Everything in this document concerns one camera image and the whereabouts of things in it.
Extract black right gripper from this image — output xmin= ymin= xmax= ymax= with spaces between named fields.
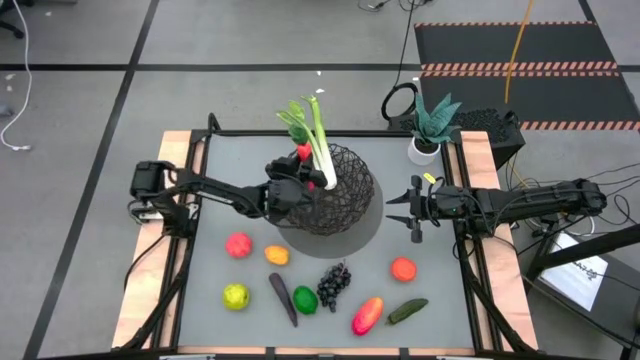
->
xmin=385 ymin=174 xmax=454 ymax=245

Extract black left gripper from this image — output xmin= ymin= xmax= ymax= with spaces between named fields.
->
xmin=263 ymin=155 xmax=329 ymax=224

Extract red chili pepper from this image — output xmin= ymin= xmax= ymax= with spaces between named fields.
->
xmin=288 ymin=123 xmax=317 ymax=192

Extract small orange yellow fruit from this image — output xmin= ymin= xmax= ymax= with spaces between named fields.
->
xmin=263 ymin=244 xmax=291 ymax=267

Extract pink red round fruit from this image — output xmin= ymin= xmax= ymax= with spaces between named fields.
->
xmin=224 ymin=231 xmax=254 ymax=260

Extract green cucumber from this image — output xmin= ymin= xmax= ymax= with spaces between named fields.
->
xmin=385 ymin=297 xmax=430 ymax=326

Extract dark grape bunch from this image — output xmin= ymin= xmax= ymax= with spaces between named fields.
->
xmin=316 ymin=262 xmax=353 ymax=314

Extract red yellow mango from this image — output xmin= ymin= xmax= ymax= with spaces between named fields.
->
xmin=351 ymin=296 xmax=385 ymax=337

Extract green lime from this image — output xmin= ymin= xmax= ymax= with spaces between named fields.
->
xmin=292 ymin=284 xmax=320 ymax=316

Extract dark purple eggplant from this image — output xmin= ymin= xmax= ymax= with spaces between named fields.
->
xmin=268 ymin=272 xmax=300 ymax=329

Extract yellow green apple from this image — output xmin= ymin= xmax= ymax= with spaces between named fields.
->
xmin=222 ymin=283 xmax=251 ymax=312

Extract snake plant in white pot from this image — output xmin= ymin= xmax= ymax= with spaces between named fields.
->
xmin=407 ymin=92 xmax=464 ymax=167

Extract round dark grey mat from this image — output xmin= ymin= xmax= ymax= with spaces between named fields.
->
xmin=275 ymin=172 xmax=385 ymax=260

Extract wooden table side board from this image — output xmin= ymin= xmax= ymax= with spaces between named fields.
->
xmin=110 ymin=130 xmax=194 ymax=350
xmin=459 ymin=130 xmax=540 ymax=351

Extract black perforated computer case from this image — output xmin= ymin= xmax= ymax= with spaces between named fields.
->
xmin=387 ymin=107 xmax=527 ymax=170

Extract white paper sheet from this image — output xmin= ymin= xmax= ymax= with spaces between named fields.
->
xmin=539 ymin=232 xmax=609 ymax=312

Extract black striped floor mat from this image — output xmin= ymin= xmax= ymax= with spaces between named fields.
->
xmin=413 ymin=21 xmax=640 ymax=132

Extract black side stand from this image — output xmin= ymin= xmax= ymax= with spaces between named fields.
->
xmin=524 ymin=222 xmax=640 ymax=351

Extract black chair base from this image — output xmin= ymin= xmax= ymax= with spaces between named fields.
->
xmin=0 ymin=0 xmax=26 ymax=40

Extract black wire basket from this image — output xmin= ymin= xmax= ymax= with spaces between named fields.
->
xmin=272 ymin=143 xmax=376 ymax=237

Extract black table frame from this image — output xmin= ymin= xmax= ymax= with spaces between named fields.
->
xmin=119 ymin=112 xmax=539 ymax=360

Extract black cable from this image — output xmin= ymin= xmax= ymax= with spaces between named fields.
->
xmin=380 ymin=0 xmax=420 ymax=121

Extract yellow cable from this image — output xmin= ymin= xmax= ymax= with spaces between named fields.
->
xmin=503 ymin=0 xmax=536 ymax=105

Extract white cable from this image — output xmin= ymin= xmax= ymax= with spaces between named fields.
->
xmin=0 ymin=0 xmax=34 ymax=152

